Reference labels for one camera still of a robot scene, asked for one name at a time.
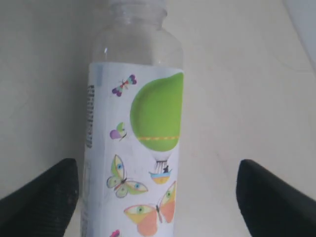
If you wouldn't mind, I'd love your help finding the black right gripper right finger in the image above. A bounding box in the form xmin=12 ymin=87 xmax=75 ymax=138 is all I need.
xmin=236 ymin=159 xmax=316 ymax=237

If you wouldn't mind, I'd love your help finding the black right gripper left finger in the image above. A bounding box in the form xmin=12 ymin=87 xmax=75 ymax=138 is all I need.
xmin=0 ymin=158 xmax=79 ymax=237

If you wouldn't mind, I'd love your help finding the square fruit label bottle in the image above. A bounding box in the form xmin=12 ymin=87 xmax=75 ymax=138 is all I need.
xmin=80 ymin=0 xmax=184 ymax=237

